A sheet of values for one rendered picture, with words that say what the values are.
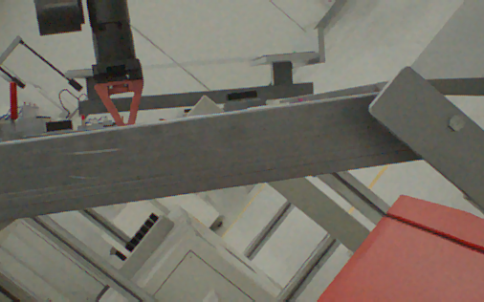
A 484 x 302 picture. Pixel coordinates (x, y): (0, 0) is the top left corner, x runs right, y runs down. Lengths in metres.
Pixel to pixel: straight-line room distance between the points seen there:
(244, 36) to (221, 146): 8.22
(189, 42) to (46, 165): 8.17
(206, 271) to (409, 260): 1.85
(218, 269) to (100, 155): 1.51
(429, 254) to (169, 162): 0.38
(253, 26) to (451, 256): 8.63
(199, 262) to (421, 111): 1.54
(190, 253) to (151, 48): 6.74
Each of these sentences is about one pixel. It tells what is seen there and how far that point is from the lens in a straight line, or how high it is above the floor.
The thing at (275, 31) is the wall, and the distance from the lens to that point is 8.92.
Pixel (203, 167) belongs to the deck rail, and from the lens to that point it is 0.65.
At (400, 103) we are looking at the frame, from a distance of 0.63.
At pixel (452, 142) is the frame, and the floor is 0.69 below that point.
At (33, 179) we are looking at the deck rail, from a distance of 0.65.
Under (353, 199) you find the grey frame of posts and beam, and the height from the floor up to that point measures 0.52.
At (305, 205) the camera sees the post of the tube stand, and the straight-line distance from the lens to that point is 1.65.
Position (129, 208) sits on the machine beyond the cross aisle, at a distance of 5.67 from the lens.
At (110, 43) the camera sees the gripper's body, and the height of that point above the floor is 0.99.
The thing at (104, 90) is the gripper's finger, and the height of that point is 0.96.
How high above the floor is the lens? 0.89
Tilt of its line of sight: 7 degrees down
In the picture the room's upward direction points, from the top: 51 degrees counter-clockwise
